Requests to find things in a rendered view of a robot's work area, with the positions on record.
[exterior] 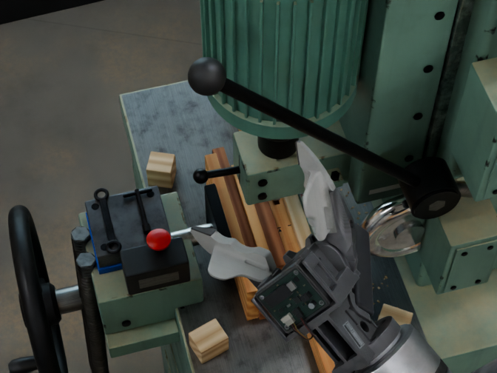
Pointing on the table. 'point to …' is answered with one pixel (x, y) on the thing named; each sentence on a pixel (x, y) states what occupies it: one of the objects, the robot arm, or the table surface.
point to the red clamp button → (158, 239)
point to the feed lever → (201, 73)
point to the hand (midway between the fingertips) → (244, 181)
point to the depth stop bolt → (336, 177)
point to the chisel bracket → (281, 166)
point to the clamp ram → (214, 209)
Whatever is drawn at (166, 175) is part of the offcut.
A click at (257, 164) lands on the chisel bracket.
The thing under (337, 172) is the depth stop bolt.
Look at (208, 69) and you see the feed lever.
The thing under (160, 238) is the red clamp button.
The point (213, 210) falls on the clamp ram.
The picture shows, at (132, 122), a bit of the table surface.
